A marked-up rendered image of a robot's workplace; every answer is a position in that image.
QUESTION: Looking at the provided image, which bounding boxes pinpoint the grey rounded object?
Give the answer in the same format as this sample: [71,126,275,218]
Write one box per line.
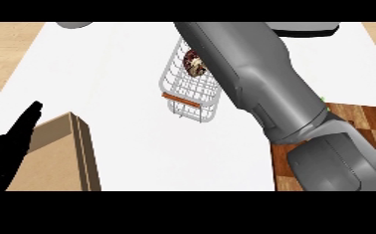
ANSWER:
[55,22,97,30]

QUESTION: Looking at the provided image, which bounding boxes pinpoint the white wire tiered basket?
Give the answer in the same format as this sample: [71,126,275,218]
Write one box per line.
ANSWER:
[158,37,223,123]

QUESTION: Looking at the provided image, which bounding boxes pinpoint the grey appliance with black base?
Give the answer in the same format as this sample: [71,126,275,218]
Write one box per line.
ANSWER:
[266,22,341,39]

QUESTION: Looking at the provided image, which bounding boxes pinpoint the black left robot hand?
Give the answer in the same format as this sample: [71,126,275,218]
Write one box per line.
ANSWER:
[0,101,45,192]

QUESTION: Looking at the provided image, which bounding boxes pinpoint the checkered wooden cutting board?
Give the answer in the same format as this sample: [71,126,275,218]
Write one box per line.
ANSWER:
[271,102,376,192]

